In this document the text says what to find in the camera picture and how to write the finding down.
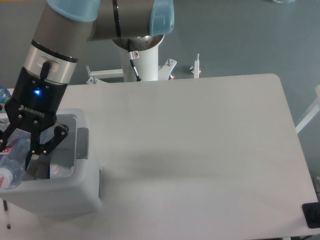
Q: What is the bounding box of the white paper in bin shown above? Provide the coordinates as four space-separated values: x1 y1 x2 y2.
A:
34 163 50 180

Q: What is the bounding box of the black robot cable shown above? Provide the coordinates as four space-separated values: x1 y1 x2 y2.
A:
126 38 144 83

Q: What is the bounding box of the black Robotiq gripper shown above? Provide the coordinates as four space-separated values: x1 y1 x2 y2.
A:
0 66 69 172

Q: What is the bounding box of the white plastic wrapper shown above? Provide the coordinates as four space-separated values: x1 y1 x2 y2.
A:
49 164 74 179

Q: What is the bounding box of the black pen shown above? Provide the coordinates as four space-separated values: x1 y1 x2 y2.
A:
3 200 11 229

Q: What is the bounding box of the black clamp at table edge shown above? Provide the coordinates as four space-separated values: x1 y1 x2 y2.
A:
302 202 320 229

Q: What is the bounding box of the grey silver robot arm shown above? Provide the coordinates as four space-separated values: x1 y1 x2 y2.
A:
0 0 175 170

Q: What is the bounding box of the white frame leg right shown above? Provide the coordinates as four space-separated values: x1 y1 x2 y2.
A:
295 85 320 134

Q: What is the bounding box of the blue labelled drink bottle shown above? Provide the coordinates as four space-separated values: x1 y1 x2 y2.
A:
0 85 12 113

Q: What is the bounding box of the white trash can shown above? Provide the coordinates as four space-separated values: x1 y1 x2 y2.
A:
0 108 102 216

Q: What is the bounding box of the clear plastic water bottle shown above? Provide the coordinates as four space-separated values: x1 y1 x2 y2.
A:
0 131 31 190

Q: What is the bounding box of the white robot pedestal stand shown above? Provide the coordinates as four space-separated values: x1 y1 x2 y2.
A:
86 34 177 85

